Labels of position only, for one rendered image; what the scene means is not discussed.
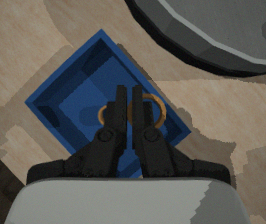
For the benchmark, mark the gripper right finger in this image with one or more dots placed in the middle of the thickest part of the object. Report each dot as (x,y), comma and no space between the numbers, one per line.
(158,158)

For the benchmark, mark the grey round turning table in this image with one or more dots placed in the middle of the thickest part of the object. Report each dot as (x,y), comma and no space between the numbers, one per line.
(226,25)

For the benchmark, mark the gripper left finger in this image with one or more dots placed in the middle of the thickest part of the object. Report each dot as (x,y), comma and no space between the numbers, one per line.
(94,159)

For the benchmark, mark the bronze bushing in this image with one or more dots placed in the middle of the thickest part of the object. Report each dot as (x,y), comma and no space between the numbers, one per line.
(100,115)
(159,102)

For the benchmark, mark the blue square tray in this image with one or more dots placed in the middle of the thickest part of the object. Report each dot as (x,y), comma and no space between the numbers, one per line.
(68,101)

